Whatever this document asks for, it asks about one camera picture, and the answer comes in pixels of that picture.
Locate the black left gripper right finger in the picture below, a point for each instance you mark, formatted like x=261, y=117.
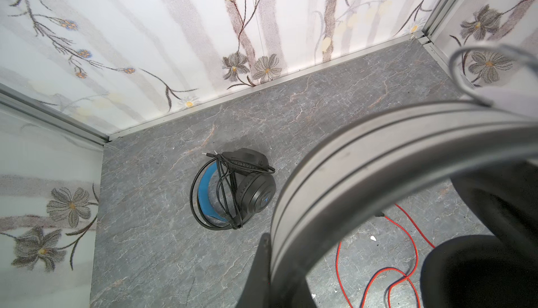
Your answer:
x=300, y=295

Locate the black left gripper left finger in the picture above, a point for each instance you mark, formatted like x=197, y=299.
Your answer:
x=257, y=288

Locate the black headphones with blue band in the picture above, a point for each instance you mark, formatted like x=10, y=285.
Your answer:
x=230, y=188

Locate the white headphones with black pads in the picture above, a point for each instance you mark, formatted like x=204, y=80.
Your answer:
x=484, y=142

